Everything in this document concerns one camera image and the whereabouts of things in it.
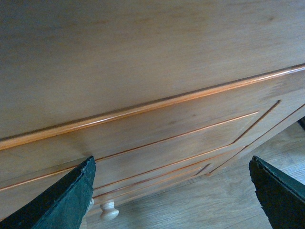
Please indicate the wooden nightstand cabinet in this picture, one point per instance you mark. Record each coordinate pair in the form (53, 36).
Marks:
(66, 65)

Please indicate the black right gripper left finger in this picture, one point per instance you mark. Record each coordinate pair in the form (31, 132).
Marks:
(61, 206)

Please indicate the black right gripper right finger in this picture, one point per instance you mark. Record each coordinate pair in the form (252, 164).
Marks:
(282, 197)

